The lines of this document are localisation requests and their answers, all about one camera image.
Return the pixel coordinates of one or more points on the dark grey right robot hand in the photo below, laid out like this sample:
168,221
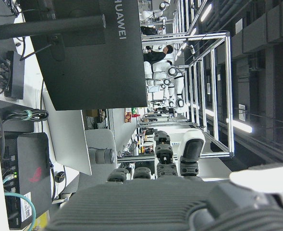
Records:
155,207

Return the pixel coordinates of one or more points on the red orange poster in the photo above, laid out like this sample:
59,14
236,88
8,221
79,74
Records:
128,115

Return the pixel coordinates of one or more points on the black computer mouse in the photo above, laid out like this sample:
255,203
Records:
59,176

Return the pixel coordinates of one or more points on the grey monitor back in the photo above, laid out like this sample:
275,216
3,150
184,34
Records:
69,134

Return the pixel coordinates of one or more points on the ceiling light bar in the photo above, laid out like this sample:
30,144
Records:
239,125

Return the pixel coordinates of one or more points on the white humanoid robot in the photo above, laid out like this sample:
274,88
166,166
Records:
177,84
147,14

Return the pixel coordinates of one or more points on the black mini PC red logo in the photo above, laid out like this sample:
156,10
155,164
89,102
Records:
30,158

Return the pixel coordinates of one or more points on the person in black shirt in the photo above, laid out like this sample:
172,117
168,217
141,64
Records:
155,56

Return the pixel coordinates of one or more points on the black Huawei monitor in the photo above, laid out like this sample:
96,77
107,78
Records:
88,67

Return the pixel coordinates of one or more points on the black rectangular hub box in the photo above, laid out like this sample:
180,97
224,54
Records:
15,77

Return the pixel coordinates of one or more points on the aluminium cage frame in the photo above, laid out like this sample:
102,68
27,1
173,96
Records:
229,96

